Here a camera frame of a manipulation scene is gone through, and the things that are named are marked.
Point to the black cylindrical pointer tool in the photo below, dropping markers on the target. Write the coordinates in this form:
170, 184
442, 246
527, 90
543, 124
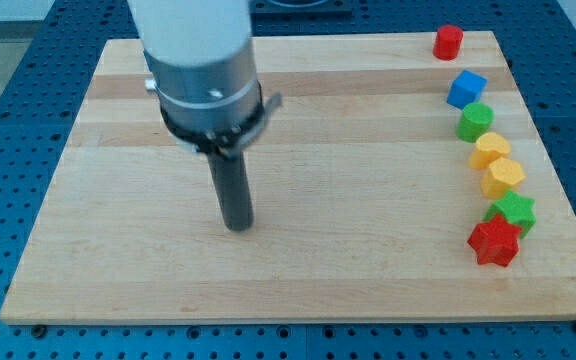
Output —
230, 181

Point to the red cylinder block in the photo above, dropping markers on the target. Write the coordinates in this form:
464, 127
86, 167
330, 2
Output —
448, 42

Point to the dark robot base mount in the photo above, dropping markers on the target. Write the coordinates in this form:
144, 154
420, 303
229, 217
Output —
324, 8

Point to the green star block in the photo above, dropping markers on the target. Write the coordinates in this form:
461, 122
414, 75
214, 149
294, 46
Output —
515, 209

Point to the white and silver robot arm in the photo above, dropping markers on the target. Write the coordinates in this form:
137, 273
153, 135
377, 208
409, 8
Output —
200, 54

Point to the wooden board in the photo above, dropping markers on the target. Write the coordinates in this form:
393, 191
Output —
363, 201

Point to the green cylinder block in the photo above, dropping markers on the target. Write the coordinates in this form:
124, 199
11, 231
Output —
476, 118

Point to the red star block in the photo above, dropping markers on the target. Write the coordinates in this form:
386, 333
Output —
495, 241

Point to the blue cube block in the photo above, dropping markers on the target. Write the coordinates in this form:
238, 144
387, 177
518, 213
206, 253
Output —
466, 88

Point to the yellow hexagon block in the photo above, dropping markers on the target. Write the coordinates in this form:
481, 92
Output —
501, 175

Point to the yellow heart block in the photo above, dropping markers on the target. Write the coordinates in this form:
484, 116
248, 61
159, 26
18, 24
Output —
487, 148

